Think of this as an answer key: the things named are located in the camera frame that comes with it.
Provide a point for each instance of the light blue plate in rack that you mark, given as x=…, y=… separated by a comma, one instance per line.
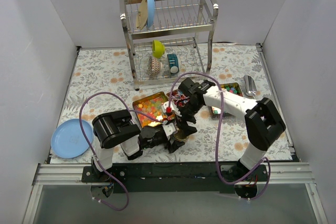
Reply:
x=148, y=2

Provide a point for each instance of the teal mug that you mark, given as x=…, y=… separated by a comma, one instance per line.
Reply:
x=174, y=63

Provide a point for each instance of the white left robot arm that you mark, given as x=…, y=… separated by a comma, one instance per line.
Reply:
x=117, y=128

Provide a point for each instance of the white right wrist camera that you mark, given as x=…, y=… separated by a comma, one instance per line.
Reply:
x=170, y=108

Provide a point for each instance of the steel dish rack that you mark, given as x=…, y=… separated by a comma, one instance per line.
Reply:
x=185, y=27

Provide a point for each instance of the tin with gummy candies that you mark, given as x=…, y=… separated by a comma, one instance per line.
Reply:
x=151, y=106

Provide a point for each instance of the light blue plate on table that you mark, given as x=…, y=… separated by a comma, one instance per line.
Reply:
x=68, y=140

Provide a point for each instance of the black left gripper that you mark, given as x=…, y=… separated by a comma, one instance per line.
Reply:
x=175, y=137

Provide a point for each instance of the gold tin with lollipops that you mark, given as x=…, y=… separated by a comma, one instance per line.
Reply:
x=178, y=98

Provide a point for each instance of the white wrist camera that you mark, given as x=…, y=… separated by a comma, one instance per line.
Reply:
x=169, y=129
x=170, y=108

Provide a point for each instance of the silver metal scoop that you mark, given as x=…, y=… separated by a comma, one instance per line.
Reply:
x=250, y=87

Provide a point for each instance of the gold round jar lid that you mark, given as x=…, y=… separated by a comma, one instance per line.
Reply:
x=180, y=137

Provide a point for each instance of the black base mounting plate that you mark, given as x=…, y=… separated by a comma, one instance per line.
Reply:
x=170, y=177

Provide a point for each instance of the beige wooden plate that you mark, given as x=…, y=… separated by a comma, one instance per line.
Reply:
x=142, y=15

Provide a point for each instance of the aluminium frame rail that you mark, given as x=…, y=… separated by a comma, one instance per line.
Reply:
x=70, y=174

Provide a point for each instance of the patterned ceramic bowl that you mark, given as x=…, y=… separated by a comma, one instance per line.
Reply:
x=154, y=66

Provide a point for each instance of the green bowl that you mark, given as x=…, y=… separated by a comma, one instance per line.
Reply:
x=158, y=49

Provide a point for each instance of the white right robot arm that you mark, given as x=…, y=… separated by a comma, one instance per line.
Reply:
x=263, y=121

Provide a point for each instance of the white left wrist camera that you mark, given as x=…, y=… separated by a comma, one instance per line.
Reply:
x=169, y=129

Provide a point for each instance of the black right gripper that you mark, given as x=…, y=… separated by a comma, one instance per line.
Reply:
x=187, y=114

